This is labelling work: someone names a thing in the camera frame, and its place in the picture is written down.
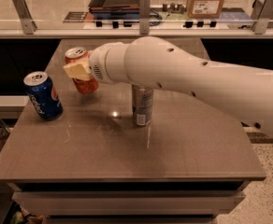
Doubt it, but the right metal glass bracket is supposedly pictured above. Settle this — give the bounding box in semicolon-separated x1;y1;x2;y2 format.
251;0;273;35

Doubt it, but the cardboard box with label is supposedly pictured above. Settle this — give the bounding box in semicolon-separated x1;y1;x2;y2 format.
187;0;224;19

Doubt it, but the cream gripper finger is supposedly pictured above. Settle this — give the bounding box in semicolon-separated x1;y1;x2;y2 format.
64;61;92;81

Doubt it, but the red coke can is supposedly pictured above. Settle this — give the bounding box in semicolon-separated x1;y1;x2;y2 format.
64;47;99;94

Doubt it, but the blue pepsi can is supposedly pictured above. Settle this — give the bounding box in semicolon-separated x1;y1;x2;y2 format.
23;71;63;120

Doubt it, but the colourful item under table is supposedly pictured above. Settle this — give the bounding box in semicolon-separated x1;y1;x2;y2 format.
8;209;47;224

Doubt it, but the left metal glass bracket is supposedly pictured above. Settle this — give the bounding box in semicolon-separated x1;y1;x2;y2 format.
12;0;37;35

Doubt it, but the metal glass bracket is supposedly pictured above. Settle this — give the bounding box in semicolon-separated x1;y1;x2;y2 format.
12;0;37;35
251;0;273;35
139;0;151;35

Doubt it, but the silver slim can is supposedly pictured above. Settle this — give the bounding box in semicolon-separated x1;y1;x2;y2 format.
132;85;153;126

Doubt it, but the table drawer front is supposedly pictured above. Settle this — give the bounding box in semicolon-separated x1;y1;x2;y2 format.
12;191;245;217

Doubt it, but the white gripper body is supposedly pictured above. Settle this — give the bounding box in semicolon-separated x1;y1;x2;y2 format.
89;42;130;84

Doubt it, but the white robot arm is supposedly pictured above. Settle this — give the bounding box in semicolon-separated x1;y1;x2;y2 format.
64;36;273;138

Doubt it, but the middle metal glass bracket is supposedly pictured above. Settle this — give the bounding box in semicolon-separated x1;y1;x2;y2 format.
139;0;151;35

